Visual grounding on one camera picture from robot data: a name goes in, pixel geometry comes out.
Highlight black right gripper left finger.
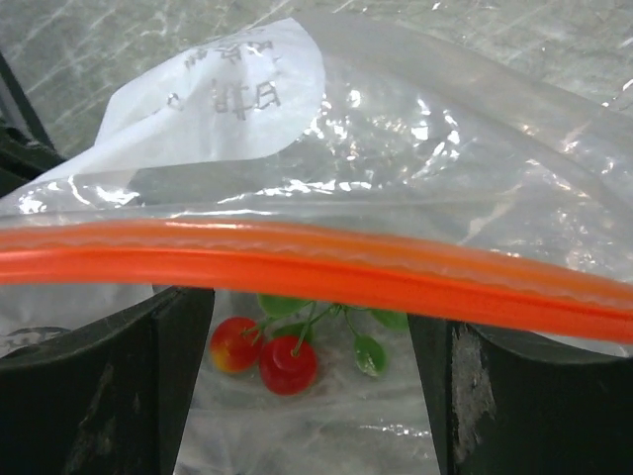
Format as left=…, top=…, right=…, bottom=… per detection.
left=1, top=287, right=215, bottom=474

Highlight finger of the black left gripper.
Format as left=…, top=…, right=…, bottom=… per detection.
left=0, top=54, right=64, bottom=197

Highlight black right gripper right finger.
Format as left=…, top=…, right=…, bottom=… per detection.
left=408, top=315, right=632, bottom=474

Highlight red fake cherries with leaves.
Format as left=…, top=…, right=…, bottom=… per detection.
left=208, top=294, right=408, bottom=396

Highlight zip bag with fruit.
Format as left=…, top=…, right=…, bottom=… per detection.
left=1, top=12, right=632, bottom=474

